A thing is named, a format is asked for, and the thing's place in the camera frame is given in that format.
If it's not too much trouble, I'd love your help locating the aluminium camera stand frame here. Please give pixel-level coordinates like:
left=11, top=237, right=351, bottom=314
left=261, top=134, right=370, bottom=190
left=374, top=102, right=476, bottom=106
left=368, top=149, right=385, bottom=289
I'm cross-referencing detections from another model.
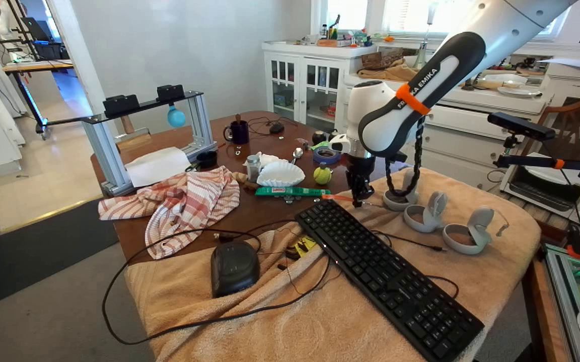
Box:
left=84, top=84, right=215, bottom=196

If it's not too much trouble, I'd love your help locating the black computer keyboard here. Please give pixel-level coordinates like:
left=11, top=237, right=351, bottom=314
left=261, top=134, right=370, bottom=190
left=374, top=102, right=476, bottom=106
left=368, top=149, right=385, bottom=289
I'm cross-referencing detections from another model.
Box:
left=296, top=200, right=484, bottom=362

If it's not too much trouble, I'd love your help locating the white cabinet with glass doors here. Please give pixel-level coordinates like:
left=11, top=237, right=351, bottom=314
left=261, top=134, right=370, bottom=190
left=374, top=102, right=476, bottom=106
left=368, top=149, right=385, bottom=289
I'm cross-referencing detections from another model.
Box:
left=261, top=42, right=370, bottom=130

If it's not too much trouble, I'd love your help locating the red white striped cloth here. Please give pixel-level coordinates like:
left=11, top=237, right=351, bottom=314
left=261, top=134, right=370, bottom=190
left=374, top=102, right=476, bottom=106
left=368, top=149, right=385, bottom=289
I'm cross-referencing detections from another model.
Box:
left=97, top=167, right=239, bottom=260

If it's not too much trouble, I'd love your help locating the green toothpaste tube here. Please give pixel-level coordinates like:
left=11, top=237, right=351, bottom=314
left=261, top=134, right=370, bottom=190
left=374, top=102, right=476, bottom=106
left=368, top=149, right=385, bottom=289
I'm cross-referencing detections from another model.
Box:
left=254, top=188, right=328, bottom=200

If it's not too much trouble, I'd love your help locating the gray vr controller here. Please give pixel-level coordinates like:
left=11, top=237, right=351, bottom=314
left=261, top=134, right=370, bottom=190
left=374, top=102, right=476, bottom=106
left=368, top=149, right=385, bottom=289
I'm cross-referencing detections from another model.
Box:
left=382, top=184, right=419, bottom=212
left=403, top=194, right=448, bottom=234
left=444, top=210, right=493, bottom=255

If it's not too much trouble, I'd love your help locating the black camera on boom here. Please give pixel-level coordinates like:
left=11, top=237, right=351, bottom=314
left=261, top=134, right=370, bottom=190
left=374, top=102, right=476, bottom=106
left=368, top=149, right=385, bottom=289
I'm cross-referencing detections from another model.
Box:
left=486, top=110, right=580, bottom=186

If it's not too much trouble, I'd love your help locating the black mouse cable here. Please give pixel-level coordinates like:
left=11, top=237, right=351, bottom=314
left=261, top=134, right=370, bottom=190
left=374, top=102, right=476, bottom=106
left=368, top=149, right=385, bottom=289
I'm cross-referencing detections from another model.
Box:
left=100, top=226, right=332, bottom=348

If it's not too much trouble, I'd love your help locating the green tennis ball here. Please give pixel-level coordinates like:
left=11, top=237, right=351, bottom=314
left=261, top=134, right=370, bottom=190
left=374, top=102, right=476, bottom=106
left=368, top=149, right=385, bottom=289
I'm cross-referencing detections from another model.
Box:
left=313, top=167, right=332, bottom=188

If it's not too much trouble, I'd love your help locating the white scalloped dish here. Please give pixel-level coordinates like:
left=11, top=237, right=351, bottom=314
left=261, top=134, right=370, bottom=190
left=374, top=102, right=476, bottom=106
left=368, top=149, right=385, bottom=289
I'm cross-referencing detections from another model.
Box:
left=257, top=162, right=304, bottom=188

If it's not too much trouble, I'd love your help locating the black mug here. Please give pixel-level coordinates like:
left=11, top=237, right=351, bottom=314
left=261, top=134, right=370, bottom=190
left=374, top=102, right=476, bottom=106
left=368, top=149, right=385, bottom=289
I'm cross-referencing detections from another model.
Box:
left=224, top=117, right=250, bottom=145

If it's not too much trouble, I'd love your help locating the black computer mouse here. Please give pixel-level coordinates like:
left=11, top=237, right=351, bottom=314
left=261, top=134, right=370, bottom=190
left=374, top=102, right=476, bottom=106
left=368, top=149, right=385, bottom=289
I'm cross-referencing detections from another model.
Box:
left=211, top=241, right=259, bottom=297

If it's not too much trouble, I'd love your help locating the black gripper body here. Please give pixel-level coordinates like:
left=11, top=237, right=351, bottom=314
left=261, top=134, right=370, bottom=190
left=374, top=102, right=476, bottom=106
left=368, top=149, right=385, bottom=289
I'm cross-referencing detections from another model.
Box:
left=346, top=158, right=374, bottom=202

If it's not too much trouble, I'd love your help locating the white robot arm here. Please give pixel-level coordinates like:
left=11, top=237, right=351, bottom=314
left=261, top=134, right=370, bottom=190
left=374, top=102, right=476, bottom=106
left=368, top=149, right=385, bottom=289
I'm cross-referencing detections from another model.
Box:
left=344, top=0, right=576, bottom=205

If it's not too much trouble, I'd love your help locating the blue balloon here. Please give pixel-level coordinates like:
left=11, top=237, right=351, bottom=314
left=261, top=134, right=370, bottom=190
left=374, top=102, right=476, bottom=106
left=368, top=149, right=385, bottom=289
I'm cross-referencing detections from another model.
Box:
left=167, top=106, right=188, bottom=128

